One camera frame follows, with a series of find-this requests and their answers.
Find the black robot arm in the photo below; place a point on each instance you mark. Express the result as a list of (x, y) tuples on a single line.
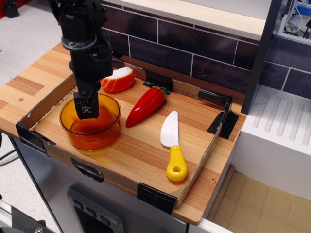
[(79, 20)]

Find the white toy sink drainboard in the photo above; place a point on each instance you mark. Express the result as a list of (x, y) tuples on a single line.
[(274, 145)]

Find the cardboard fence with black tape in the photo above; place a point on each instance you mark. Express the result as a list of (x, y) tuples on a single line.
[(210, 121)]

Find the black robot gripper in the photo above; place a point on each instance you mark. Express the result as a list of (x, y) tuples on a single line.
[(90, 62)]

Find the red toy chili pepper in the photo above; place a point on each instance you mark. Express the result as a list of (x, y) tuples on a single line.
[(147, 104)]

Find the orange transparent plastic pot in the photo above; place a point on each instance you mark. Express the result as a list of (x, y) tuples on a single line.
[(94, 133)]

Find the toy knife yellow handle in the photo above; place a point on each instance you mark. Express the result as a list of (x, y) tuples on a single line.
[(169, 137)]

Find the toy salmon sushi piece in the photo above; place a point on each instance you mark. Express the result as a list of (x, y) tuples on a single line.
[(120, 80)]

